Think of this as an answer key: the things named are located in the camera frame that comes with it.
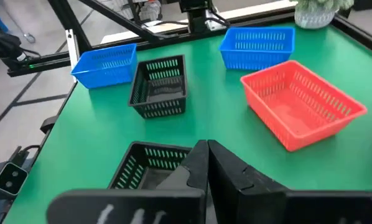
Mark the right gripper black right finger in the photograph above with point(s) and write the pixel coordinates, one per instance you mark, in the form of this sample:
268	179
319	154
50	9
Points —
251	202

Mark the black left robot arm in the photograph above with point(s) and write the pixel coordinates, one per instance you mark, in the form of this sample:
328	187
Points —
197	15

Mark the black table edge clamp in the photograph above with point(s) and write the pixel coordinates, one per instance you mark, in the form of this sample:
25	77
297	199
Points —
48	124

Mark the blue slotted plastic basket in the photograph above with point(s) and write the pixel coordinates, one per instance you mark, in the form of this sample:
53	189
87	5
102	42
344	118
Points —
103	73
257	59

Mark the grey electronics box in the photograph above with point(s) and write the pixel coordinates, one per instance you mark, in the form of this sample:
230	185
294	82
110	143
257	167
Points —
148	11

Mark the green succulent in grey pot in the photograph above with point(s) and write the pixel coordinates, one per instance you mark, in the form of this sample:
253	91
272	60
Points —
313	17

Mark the red slotted plastic basket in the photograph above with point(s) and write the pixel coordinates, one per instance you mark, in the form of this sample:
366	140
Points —
285	115

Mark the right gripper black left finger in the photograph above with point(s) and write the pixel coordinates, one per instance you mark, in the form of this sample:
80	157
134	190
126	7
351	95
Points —
173	202

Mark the black slotted plastic basket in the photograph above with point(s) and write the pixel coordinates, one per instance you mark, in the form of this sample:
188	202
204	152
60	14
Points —
133	161
161	96

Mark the black depth camera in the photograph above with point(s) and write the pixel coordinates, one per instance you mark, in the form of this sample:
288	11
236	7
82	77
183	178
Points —
10	179

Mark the silver aluminium extrusion post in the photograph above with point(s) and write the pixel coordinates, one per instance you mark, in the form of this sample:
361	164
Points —
72	49

